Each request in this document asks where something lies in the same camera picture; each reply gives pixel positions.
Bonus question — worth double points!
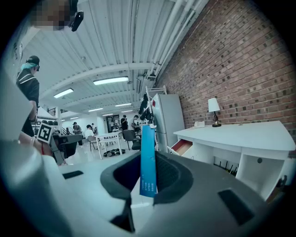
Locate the white ceiling pipes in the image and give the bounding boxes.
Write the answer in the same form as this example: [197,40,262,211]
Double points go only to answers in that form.
[148,0,210,78]

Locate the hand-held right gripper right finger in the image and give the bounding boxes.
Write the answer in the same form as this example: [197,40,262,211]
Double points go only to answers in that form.
[136,150,284,237]

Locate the white desk drawer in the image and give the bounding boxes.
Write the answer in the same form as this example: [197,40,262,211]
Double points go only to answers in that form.
[166,138,194,158]

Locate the white desk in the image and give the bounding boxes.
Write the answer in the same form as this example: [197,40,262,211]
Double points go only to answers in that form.
[173,120,296,202]

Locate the ceiling light panels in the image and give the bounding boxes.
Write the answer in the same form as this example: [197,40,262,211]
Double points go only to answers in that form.
[53,76,134,120]

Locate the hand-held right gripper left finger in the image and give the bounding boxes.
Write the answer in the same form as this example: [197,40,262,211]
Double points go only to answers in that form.
[0,140,142,237]

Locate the grey chair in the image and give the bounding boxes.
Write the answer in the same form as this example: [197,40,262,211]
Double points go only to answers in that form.
[122,129,140,150]

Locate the blue and white box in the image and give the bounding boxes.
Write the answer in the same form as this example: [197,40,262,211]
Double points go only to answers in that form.
[139,125,158,198]

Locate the white table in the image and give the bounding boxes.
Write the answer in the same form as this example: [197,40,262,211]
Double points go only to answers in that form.
[94,131,123,160]

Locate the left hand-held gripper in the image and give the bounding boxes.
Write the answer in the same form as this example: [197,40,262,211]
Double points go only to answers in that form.
[36,123,84,165]

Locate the grey refrigerator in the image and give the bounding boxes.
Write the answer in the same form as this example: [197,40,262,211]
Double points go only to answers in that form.
[151,94,185,153]

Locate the white shade table lamp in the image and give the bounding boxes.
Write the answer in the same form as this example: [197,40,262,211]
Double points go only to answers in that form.
[207,97,222,128]

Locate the black head-worn camera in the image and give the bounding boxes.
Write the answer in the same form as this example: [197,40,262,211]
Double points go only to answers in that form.
[68,0,85,32]

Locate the white metal rack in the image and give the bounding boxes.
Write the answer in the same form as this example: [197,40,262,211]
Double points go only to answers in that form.
[145,85,167,130]

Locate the black cable bundle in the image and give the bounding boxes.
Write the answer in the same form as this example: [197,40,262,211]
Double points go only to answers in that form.
[103,150,121,158]

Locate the person's left forearm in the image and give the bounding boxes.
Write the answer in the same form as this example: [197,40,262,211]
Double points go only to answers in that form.
[18,133,54,157]

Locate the person's head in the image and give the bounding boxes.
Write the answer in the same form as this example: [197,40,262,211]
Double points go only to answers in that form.
[31,0,77,32]

